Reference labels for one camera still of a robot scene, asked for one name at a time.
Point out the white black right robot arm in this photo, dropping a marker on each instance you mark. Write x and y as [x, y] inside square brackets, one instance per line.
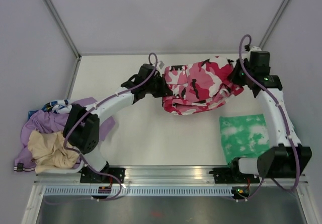
[286, 156]

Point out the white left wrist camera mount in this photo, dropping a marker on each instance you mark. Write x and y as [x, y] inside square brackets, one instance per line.
[160, 65]

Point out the aluminium frame rear left post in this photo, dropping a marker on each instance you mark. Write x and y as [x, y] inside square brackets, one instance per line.
[62, 28]

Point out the white slotted cable duct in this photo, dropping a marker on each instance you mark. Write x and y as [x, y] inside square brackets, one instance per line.
[144, 191]

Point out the purple trousers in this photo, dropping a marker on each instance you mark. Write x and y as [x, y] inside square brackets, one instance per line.
[43, 122]

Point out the aluminium frame rear rail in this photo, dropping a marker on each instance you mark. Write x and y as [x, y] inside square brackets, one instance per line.
[157, 53]

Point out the aluminium frame post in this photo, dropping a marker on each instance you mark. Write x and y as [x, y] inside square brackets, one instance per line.
[62, 28]
[274, 22]

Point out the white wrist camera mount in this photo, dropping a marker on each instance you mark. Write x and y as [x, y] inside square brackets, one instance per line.
[160, 65]
[249, 48]

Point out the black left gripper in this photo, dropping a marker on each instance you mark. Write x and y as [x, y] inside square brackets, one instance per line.
[164, 91]

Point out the blue white patterned garment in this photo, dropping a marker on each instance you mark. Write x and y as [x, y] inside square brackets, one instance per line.
[57, 107]

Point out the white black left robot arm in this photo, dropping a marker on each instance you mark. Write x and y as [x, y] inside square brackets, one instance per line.
[83, 126]

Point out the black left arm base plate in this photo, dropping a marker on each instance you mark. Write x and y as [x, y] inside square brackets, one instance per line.
[90, 177]

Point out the pink camouflage trousers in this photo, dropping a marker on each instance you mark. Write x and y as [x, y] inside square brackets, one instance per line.
[199, 87]

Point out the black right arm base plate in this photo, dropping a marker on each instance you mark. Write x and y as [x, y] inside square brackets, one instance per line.
[226, 175]

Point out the green white folded trousers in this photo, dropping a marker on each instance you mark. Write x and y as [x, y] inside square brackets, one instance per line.
[243, 136]

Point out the aluminium frame rear right post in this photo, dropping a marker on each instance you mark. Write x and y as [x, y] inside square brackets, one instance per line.
[274, 22]

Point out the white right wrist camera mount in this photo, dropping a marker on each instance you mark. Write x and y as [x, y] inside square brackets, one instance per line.
[249, 48]

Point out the aluminium left side rail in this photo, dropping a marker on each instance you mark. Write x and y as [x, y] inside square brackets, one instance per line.
[73, 77]

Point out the beige garment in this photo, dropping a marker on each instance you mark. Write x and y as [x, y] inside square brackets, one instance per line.
[48, 152]

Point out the aluminium front rail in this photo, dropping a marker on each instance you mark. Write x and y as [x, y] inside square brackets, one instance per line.
[145, 176]

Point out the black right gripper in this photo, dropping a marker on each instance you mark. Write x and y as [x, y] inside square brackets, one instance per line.
[234, 77]

